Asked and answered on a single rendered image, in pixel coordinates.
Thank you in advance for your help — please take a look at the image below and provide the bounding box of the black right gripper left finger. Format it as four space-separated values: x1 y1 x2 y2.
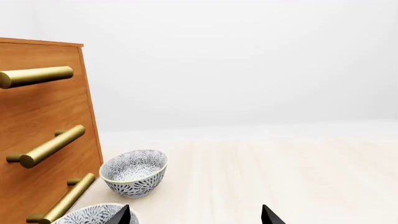
108 203 131 224

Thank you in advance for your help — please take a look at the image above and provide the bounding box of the white black floral patterned bowl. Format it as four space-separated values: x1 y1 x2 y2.
49 202 140 224
99 149 169 200

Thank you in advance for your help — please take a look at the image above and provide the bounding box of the brass bar drawer handle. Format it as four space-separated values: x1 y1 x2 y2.
25 172 96 224
6 124 86 169
0 65 75 90

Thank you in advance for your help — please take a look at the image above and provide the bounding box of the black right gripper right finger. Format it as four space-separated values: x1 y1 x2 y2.
261 203 287 224

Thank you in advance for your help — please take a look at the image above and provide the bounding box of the wooden drawer cabinet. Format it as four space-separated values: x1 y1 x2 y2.
0 37 104 224

